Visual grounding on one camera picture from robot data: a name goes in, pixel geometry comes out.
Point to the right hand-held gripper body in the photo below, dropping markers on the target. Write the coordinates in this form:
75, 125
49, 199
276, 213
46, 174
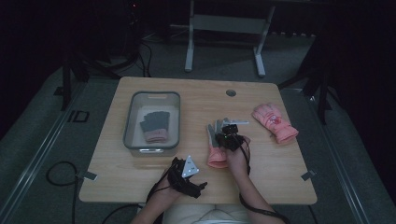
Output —
230, 140

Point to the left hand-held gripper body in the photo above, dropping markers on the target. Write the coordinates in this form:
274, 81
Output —
182, 179

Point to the pink padded winter glove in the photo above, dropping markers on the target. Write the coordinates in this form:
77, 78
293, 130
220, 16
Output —
216, 158
274, 123

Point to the grey knit glove pink cuff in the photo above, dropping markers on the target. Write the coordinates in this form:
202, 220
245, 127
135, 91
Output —
154, 123

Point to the grey plastic bin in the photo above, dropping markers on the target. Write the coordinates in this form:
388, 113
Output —
130, 124

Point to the person's left hand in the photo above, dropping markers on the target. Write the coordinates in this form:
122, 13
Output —
166, 193

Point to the person's right hand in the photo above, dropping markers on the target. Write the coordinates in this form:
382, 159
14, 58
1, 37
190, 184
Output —
238, 161

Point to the person's light trousers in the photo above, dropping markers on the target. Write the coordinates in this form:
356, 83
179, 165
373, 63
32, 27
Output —
205, 216

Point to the grey table edge clamp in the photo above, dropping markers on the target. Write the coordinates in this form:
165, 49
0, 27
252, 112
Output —
90, 176
308, 175

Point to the black stand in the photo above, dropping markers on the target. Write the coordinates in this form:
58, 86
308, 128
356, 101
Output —
66, 87
323, 102

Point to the white metal desk frame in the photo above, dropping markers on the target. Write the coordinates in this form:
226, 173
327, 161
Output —
230, 24

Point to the metal floor rail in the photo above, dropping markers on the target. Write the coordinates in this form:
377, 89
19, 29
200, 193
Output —
37, 161
342, 174

